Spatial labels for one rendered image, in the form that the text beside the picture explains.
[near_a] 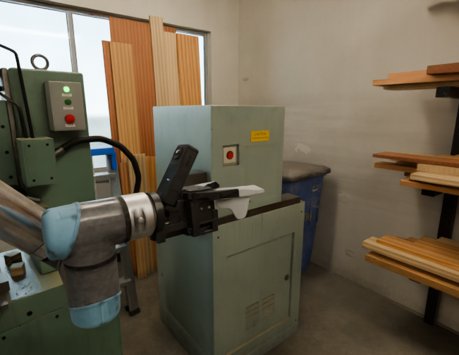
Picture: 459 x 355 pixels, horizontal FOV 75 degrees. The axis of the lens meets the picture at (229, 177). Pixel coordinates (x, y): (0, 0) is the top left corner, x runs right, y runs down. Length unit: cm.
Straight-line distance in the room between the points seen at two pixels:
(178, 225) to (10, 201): 26
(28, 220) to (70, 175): 67
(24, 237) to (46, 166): 57
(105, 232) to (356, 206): 226
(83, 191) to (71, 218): 80
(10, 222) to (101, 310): 20
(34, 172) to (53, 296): 43
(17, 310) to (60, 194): 39
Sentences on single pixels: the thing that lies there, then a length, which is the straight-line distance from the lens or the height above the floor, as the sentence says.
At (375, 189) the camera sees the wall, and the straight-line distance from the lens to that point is 246.
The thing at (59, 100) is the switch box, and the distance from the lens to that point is 116.
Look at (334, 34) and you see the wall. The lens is 268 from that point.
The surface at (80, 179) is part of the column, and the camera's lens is 125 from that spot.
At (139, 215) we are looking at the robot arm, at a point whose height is 123.
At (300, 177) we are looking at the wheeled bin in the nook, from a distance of 217.
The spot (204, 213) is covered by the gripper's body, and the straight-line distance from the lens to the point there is 54.
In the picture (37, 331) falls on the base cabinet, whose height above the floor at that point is 66.
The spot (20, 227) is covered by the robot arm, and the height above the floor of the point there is 121.
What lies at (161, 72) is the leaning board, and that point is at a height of 171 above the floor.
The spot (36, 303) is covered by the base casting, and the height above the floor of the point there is 76.
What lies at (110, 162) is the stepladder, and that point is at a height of 106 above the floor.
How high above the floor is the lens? 139
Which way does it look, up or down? 13 degrees down
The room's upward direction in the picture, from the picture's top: straight up
